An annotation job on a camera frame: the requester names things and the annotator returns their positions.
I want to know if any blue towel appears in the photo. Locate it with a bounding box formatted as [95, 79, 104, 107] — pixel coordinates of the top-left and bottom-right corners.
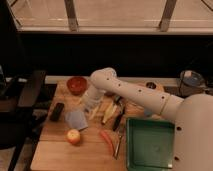
[65, 110, 88, 130]

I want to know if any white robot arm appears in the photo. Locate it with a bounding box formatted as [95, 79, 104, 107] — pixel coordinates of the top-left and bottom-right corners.
[83, 68, 213, 171]

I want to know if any green plastic tray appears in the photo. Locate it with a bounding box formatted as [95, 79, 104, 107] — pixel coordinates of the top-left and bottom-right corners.
[126, 118, 174, 171]

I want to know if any yellow banana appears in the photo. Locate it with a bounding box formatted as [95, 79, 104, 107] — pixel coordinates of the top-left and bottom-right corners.
[102, 102, 117, 124]

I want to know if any orange bowl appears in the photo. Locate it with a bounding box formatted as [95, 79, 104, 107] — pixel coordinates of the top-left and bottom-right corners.
[67, 76, 87, 95]

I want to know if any small metal cup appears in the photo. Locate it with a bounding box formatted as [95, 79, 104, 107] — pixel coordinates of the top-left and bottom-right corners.
[146, 82, 157, 89]

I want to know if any orange carrot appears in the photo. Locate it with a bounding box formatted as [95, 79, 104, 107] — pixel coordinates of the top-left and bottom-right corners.
[99, 130, 114, 156]

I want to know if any metal fork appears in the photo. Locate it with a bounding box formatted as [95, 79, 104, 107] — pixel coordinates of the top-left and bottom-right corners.
[114, 130, 124, 160]

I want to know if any black rectangular block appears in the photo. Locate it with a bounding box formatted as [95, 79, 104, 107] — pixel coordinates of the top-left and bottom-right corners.
[49, 103, 64, 122]

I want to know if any yellow red apple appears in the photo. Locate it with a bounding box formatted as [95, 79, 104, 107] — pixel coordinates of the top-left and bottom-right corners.
[67, 129, 81, 145]

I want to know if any round metal container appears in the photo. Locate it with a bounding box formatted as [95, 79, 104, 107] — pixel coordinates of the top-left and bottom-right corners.
[179, 70, 205, 97]

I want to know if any black chair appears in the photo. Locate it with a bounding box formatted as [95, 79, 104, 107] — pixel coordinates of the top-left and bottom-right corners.
[0, 68, 48, 171]

